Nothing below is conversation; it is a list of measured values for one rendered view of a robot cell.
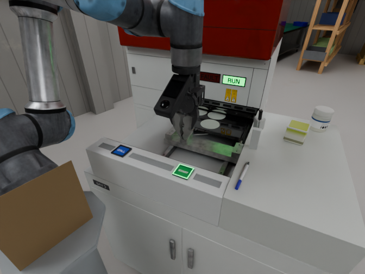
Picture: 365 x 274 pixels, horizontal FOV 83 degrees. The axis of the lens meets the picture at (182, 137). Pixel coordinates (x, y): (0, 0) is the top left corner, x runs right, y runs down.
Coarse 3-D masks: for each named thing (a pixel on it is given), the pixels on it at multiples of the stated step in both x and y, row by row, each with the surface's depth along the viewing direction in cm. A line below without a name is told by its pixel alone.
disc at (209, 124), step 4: (204, 120) 111; (208, 120) 111; (212, 120) 111; (200, 124) 108; (204, 124) 108; (208, 124) 108; (212, 124) 108; (216, 124) 108; (208, 128) 104; (212, 128) 104
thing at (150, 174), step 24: (96, 144) 83; (120, 144) 83; (96, 168) 84; (120, 168) 76; (144, 168) 71; (168, 168) 72; (144, 192) 77; (168, 192) 71; (192, 192) 65; (216, 192) 62; (216, 216) 66
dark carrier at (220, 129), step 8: (208, 112) 119; (200, 120) 111; (216, 120) 111; (224, 120) 111; (232, 120) 111; (240, 120) 111; (200, 128) 104; (216, 128) 104; (224, 128) 104; (232, 128) 104; (240, 128) 104; (240, 136) 98
